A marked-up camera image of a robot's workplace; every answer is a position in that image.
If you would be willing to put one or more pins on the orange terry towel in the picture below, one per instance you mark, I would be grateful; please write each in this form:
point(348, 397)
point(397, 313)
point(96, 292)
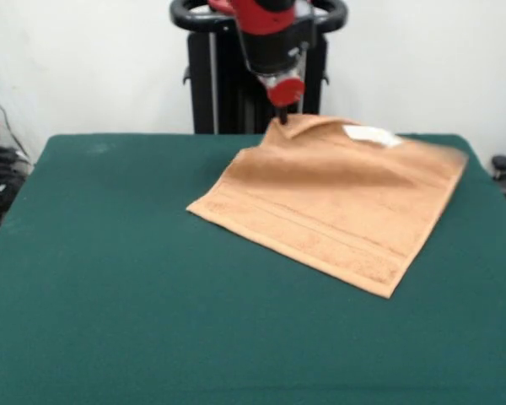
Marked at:
point(329, 202)

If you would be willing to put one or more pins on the dark green table cloth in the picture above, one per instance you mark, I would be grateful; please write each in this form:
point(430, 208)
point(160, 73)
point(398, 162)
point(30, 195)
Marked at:
point(152, 274)

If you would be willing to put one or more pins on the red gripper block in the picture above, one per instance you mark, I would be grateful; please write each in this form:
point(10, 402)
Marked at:
point(286, 93)

